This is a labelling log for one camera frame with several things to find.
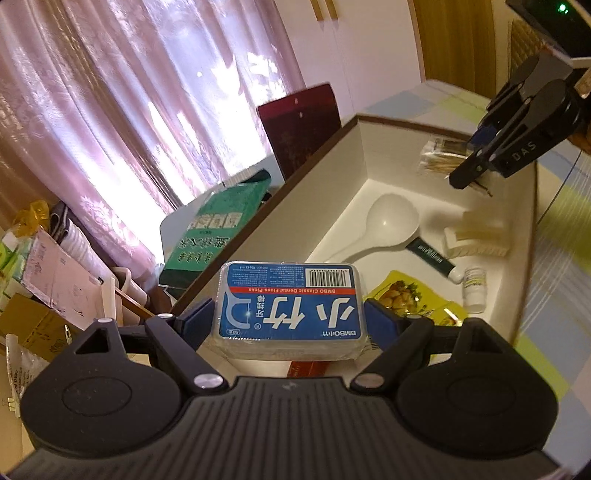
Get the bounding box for green tissue packs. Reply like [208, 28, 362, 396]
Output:
[0, 231, 28, 287]

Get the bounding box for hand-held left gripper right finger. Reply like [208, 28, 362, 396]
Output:
[351, 298, 513, 393]

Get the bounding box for woven wicker mat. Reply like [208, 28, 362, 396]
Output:
[508, 21, 546, 84]

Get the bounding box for green book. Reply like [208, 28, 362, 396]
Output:
[159, 170, 273, 289]

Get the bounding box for white plastic spoon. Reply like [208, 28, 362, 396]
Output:
[325, 194, 421, 264]

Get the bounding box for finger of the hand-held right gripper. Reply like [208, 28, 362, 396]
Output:
[471, 54, 575, 144]
[449, 79, 583, 190]

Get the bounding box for cotton swab bag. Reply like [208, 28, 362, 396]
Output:
[418, 137, 495, 197]

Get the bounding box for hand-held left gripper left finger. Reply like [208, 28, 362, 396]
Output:
[74, 298, 232, 393]

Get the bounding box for plain cardboard box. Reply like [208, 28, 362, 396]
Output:
[0, 293, 70, 363]

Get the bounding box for brown cardboard box container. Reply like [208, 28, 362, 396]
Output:
[171, 114, 541, 370]

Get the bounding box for small red packet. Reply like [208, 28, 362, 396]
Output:
[286, 360, 331, 378]

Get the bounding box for blue floss pick box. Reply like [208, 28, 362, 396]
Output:
[210, 261, 370, 361]

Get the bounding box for pink patterned curtain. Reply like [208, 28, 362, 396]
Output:
[0, 0, 319, 278]

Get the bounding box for plaid bed sheet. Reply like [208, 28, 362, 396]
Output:
[369, 78, 591, 416]

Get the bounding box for yellow plastic bag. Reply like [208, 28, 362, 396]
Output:
[9, 200, 51, 236]

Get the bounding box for yellow snack packet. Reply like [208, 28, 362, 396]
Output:
[367, 270, 469, 326]

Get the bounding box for dark green tube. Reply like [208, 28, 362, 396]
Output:
[405, 239, 464, 283]

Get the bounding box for pink paper box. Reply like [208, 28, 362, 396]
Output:
[23, 228, 105, 319]

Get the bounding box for clear plastic bag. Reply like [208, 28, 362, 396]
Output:
[4, 335, 51, 416]

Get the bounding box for small white bottle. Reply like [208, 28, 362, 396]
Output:
[463, 267, 488, 313]

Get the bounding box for dark red gift box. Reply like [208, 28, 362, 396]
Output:
[257, 84, 342, 182]

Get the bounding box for stack of white cups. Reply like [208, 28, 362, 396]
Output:
[51, 203, 121, 278]

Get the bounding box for wooden wardrobe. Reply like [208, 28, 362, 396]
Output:
[406, 0, 522, 100]

